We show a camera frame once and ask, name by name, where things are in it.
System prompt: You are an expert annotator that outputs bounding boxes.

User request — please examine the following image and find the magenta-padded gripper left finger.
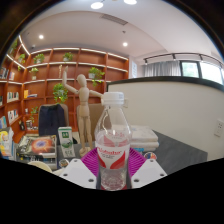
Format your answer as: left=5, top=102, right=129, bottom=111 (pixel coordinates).
left=59, top=147, right=102, bottom=190

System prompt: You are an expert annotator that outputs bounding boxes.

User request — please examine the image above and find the tan chair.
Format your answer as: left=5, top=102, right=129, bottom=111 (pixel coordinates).
left=76, top=103, right=105, bottom=134

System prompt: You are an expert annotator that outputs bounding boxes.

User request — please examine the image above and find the ceiling air vent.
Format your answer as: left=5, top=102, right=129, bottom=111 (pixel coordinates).
left=99, top=13, right=129, bottom=26

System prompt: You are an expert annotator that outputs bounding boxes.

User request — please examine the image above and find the branched ceiling lamp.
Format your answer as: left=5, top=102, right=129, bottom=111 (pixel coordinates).
left=90, top=0, right=138, bottom=10

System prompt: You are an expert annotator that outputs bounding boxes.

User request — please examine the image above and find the green and white carton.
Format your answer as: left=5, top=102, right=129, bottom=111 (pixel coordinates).
left=57, top=126, right=77, bottom=159

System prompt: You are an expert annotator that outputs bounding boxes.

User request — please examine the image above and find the white wall socket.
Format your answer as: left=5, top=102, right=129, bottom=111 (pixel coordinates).
left=214, top=119, right=224, bottom=138

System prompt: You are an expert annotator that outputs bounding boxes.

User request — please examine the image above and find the black ceiling track rail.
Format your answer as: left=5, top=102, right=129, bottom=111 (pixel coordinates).
left=143, top=52, right=224, bottom=67

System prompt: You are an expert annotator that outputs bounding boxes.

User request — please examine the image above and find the grey curtain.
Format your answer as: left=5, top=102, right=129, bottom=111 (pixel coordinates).
left=143, top=60, right=183, bottom=78

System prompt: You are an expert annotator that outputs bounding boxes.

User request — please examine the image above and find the wooden artist mannequin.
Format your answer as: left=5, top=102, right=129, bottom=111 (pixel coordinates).
left=62, top=65, right=104, bottom=158

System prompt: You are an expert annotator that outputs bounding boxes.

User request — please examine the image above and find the dark book stack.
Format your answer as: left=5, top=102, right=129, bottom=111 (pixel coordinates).
left=15, top=134, right=58, bottom=164

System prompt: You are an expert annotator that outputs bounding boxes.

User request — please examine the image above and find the wooden bookshelf unit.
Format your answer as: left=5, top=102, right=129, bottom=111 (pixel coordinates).
left=0, top=34, right=130, bottom=141

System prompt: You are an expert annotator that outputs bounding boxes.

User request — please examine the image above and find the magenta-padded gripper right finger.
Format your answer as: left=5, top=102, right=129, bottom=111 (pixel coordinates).
left=128, top=147, right=168, bottom=190

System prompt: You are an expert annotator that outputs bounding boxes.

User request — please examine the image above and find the clear plastic water bottle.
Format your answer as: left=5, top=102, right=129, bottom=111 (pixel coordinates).
left=94, top=91, right=133, bottom=192

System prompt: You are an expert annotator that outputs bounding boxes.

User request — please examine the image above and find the window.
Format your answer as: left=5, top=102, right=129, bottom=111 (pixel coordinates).
left=180, top=60, right=224, bottom=85

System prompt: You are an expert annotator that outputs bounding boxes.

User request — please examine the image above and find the white book stack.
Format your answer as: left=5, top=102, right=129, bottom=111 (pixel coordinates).
left=111, top=124, right=160, bottom=153

